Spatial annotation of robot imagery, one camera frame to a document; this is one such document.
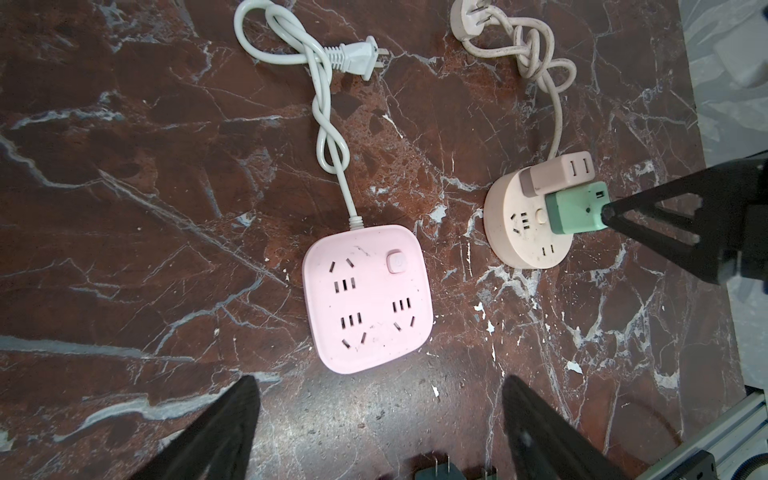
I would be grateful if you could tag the pink plug adapter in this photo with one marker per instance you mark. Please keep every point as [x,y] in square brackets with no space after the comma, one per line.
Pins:
[559,173]

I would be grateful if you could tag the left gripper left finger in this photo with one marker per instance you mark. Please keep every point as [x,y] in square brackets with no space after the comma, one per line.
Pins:
[217,445]

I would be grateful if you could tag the teal plug adapter far left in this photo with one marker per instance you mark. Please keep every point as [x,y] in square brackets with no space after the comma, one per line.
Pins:
[445,471]

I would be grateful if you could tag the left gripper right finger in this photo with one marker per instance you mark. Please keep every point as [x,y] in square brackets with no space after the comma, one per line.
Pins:
[543,444]

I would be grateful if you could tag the aluminium front rail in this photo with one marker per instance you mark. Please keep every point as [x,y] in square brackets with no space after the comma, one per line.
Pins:
[733,447]

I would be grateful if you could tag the pink square power strip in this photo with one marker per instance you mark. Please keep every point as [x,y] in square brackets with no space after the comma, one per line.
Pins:
[367,296]

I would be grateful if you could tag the green plug adapter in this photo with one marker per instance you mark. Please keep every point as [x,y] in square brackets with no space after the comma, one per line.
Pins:
[577,209]

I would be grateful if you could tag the teal plug adapter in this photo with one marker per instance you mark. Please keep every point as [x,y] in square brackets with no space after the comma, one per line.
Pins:
[445,471]
[482,473]

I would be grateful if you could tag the beige round power strip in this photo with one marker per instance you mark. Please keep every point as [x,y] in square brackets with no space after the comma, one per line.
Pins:
[518,227]

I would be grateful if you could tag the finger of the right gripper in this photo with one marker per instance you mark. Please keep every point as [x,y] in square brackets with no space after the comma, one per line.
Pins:
[725,206]

